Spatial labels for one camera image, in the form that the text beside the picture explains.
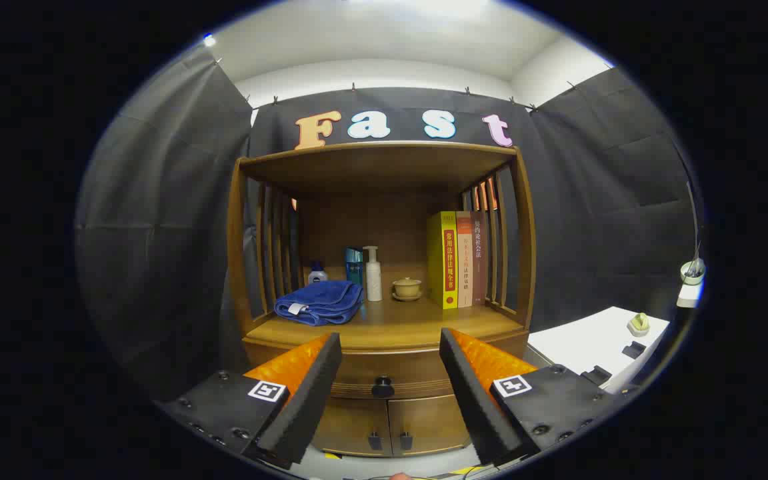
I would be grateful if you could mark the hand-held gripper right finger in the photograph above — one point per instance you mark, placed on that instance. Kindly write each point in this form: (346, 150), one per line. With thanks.
(474, 400)

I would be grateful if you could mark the white power strip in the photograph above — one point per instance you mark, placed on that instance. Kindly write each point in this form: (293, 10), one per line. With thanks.
(690, 293)

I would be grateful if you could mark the blue folded towel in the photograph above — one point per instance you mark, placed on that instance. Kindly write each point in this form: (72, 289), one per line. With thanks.
(320, 303)

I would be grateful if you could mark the beige lidded teacup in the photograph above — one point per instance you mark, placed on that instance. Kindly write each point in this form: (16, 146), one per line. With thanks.
(407, 288)

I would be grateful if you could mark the pale green tape roll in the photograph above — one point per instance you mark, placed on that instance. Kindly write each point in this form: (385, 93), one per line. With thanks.
(638, 324)

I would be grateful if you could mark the tall blue bottle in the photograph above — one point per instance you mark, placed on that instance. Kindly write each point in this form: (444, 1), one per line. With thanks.
(354, 263)

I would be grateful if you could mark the wooden cabinet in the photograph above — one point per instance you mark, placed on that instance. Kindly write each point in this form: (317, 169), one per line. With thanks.
(384, 173)

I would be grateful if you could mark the yellow book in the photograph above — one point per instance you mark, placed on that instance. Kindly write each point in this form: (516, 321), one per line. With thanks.
(440, 260)

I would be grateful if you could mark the white side cabinet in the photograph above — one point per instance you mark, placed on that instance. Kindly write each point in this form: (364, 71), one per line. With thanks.
(590, 340)

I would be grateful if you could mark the wooden cabinet door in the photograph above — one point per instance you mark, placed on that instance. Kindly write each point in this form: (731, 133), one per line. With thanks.
(430, 423)
(350, 426)

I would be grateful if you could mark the white pump bottle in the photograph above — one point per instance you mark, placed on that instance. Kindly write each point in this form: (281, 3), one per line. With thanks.
(373, 280)

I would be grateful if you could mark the beige orange book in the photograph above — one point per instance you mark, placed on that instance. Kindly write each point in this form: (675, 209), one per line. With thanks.
(464, 266)

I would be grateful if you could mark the small white blue-capped bottle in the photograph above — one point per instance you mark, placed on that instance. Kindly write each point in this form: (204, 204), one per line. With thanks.
(317, 275)

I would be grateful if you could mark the brown book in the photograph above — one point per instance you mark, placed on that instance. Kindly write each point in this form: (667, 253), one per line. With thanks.
(478, 266)

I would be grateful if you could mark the wooden countertop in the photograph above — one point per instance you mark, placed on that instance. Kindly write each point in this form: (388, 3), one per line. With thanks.
(397, 323)

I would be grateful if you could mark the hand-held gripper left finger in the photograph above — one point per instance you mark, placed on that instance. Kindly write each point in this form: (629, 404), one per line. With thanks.
(310, 393)

